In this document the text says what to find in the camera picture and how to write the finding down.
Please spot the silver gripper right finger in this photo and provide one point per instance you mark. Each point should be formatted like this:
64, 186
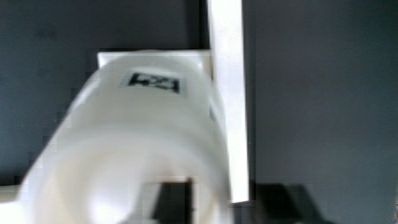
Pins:
285, 206

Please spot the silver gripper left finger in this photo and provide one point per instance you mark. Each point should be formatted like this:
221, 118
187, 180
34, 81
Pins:
175, 203

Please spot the white lamp shade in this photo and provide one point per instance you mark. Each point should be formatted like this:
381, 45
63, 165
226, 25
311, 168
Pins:
141, 137

